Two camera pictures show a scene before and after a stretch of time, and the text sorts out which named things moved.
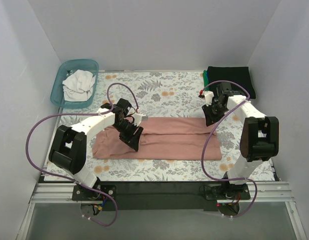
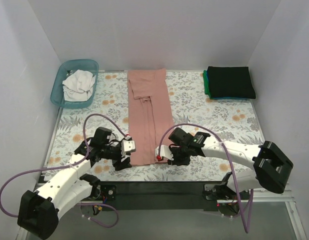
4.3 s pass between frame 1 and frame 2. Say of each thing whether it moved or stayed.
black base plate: stayed
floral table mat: stayed
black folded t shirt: stayed
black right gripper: moved
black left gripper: moved
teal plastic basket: stayed
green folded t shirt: stayed
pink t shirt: moved
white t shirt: stayed
